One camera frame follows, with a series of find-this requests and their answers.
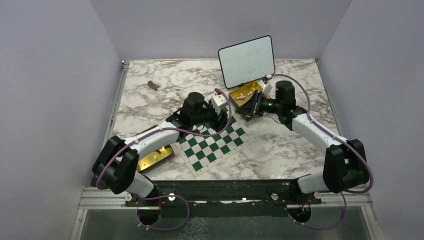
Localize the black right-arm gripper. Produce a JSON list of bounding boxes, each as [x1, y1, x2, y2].
[[236, 89, 283, 118]]

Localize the gold tin with white pieces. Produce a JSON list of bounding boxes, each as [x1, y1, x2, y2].
[[229, 80, 271, 109]]

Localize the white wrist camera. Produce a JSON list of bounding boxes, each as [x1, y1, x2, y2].
[[258, 79, 272, 96], [210, 94, 228, 115]]

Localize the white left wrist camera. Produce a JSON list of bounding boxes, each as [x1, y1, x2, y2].
[[210, 94, 228, 115]]

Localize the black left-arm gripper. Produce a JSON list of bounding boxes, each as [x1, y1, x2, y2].
[[192, 102, 233, 132]]

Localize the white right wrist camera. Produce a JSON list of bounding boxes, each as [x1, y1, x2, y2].
[[258, 79, 272, 96]]

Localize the green white chess mat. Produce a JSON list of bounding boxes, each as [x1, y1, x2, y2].
[[175, 116, 250, 176]]

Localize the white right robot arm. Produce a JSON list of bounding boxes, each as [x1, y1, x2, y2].
[[236, 80, 374, 204]]

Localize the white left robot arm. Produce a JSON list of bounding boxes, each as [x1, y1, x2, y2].
[[92, 88, 232, 206]]

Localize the small whiteboard with stand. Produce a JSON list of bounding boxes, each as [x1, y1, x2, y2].
[[217, 35, 276, 89]]

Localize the gold tin with dark pieces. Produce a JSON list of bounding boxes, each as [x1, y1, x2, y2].
[[136, 144, 175, 174]]

